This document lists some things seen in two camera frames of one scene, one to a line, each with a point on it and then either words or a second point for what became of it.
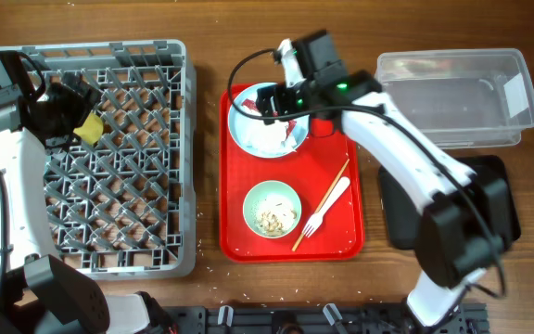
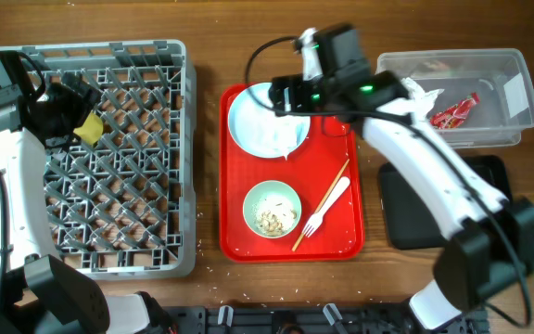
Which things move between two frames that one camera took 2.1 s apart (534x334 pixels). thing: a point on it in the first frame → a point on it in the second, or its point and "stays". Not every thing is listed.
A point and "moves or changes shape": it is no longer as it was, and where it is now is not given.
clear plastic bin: (464, 98) stays
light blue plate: (267, 141) stays
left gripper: (81, 106) stays
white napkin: (266, 139) moves or changes shape
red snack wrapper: (252, 106) → (454, 115)
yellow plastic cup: (92, 129) stays
